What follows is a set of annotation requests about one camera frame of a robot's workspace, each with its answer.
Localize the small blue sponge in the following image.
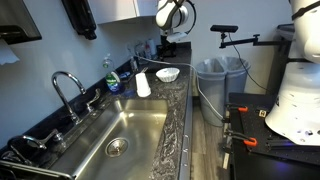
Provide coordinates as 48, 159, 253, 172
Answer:
123, 87, 138, 98

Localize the white plastic bottle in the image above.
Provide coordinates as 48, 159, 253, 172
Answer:
147, 38, 158, 57

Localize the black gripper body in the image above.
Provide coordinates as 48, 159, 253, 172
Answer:
160, 33, 178, 51

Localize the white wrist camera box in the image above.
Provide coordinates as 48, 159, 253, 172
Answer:
165, 31, 188, 44

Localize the chrome gooseneck faucet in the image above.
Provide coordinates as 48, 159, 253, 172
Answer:
50, 70, 102, 125

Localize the black stereo camera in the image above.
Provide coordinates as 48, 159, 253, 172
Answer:
209, 24, 240, 34

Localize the small chrome side faucet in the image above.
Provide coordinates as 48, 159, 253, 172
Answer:
7, 129, 64, 151

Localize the black orange bar clamp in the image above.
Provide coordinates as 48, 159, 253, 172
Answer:
223, 129, 259, 148
225, 103, 249, 113

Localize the white upside-down cup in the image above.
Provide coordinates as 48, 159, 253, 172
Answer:
134, 72, 152, 98

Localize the black perforated mounting board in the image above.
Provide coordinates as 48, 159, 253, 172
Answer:
229, 92, 320, 168

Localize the clear bottle red label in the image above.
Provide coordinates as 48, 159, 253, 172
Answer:
143, 43, 152, 60

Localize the black wall soap dispenser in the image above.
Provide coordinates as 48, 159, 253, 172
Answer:
61, 0, 98, 41

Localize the white paper towel sheet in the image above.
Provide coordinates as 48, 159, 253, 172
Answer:
0, 38, 21, 66

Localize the clear dish soap bottle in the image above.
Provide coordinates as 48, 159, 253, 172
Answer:
102, 53, 122, 94

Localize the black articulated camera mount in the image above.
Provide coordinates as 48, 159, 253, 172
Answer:
219, 32, 280, 49

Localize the white paper coffee filter bowl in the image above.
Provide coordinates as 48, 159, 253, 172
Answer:
155, 67, 181, 84

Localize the stainless steel sink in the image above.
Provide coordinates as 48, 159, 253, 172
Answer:
49, 98, 169, 180

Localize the grey trash bin with liner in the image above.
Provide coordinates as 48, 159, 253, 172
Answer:
194, 58, 231, 128
218, 55, 252, 104

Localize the black dish rack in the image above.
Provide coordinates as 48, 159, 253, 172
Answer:
0, 144, 76, 180

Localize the black camera cable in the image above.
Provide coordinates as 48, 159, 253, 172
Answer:
228, 32, 272, 94

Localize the white wall cabinet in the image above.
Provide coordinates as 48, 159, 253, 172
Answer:
88, 0, 159, 25

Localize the grey hose cable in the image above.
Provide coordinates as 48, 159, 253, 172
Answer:
136, 54, 225, 122

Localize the white base cabinet run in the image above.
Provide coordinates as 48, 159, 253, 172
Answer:
178, 66, 197, 180

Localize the black aluminium rail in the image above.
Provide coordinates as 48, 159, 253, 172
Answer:
264, 138, 320, 152

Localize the blue dish brush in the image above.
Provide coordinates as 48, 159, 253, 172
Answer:
118, 70, 134, 83

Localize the wall paper towel dispenser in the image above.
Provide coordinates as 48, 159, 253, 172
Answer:
0, 0, 43, 46

